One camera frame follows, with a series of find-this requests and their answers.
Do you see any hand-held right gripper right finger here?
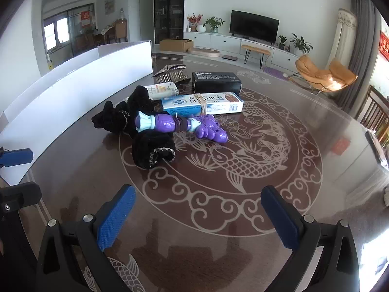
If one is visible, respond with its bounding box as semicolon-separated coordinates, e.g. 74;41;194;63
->
261;185;363;292

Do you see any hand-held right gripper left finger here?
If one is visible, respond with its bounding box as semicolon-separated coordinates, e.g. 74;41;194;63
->
35;184;136;292

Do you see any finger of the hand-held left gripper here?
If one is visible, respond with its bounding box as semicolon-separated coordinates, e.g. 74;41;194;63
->
0;148;34;168
0;182;42;219

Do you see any white foam board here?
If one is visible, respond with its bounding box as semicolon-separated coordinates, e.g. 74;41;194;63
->
0;40;153;186

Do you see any black velvet cloth with trim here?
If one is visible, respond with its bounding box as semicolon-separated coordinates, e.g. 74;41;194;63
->
92;86;156;136
134;128;177;170

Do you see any purple plastic toy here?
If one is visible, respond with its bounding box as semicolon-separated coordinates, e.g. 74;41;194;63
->
134;111;228;143

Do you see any blue white medicine box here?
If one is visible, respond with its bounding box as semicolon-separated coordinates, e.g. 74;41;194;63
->
161;92;244;117

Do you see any white bottle with orange print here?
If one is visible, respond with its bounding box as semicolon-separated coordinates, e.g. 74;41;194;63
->
146;82;179;100

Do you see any black cardboard box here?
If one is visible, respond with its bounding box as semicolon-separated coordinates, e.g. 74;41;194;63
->
191;71;242;94

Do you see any brown patterned glass desktop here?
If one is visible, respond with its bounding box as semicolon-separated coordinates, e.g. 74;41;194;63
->
18;53;389;292

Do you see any window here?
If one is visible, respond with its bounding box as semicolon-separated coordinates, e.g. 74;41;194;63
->
43;17;69;51

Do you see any tan rubber band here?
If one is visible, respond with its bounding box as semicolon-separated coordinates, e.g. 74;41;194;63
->
194;93;209;116

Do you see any wooden dining chair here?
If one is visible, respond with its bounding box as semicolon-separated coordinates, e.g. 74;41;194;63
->
360;85;389;149

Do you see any purple floor mat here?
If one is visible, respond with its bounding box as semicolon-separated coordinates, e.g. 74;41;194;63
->
262;66;288;81

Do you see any orange lounge chair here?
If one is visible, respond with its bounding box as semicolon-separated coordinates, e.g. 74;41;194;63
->
295;55;358;95

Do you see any wooden sideboard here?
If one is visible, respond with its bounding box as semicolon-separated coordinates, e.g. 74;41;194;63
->
94;18;128;45

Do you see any wooden bench with metal legs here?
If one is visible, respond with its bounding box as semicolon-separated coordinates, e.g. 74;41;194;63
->
241;45;271;69

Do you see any leafy potted plant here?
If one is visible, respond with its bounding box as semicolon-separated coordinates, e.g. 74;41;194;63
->
290;33;313;55

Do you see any open cardboard box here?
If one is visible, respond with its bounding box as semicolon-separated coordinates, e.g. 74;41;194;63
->
159;38;194;52

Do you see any round beige floor cushion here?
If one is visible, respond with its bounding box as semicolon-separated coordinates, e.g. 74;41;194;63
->
187;47;222;58

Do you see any grey curtain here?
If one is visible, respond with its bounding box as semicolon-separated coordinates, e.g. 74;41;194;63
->
337;0;377;116

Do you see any white television cabinet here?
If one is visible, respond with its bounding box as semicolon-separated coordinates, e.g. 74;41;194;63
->
184;31;307;67

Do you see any black flat television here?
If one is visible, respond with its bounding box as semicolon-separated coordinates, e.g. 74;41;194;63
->
229;10;279;44

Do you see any green potted plant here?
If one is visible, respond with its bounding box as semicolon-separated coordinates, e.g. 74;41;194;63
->
203;16;225;33

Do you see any dark glass display cabinet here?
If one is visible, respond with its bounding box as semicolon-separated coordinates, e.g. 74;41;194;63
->
153;0;186;46

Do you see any red wall hanging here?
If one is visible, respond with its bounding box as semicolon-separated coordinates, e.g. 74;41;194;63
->
380;30;389;61

